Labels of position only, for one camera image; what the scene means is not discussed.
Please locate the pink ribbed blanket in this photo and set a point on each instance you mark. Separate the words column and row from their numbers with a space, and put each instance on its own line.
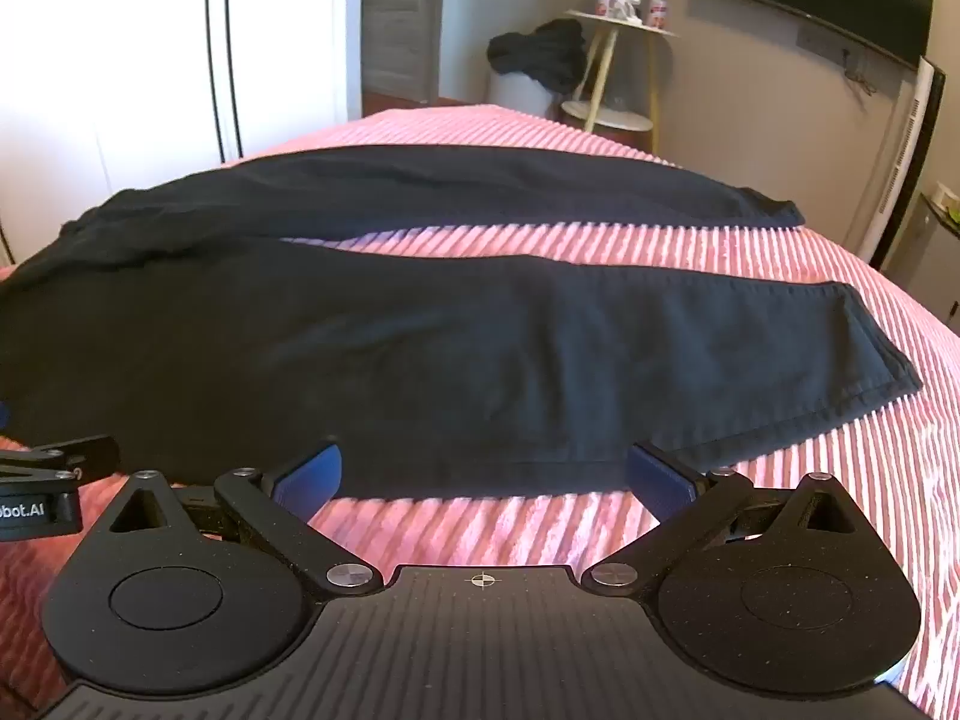
column 750, row 247

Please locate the grey door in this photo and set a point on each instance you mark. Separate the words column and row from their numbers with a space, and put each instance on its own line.
column 397, row 37

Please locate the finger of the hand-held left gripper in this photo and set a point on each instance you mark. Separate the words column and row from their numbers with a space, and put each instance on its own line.
column 82, row 454

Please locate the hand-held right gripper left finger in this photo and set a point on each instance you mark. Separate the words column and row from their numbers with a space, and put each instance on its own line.
column 307, row 480

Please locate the grey cabinet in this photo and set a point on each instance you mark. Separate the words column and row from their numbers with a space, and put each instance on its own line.
column 926, row 255

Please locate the white gold-legged side table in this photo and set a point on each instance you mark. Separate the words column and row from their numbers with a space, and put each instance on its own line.
column 609, row 118

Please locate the red and white jar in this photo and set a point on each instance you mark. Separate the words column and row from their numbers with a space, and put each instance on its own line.
column 658, row 13
column 606, row 1

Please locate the black pants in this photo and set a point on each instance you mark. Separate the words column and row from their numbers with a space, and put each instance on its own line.
column 450, row 360

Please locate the white tower fan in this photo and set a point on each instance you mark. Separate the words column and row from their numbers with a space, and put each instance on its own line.
column 904, row 157

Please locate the green item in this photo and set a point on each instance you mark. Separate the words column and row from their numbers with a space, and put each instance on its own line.
column 949, row 204

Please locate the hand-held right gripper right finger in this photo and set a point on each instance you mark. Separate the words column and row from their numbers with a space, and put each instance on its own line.
column 660, row 480

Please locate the white laundry basket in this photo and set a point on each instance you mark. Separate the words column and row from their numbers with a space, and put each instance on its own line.
column 521, row 94

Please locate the white wardrobe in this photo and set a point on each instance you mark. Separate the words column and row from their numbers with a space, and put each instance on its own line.
column 112, row 52

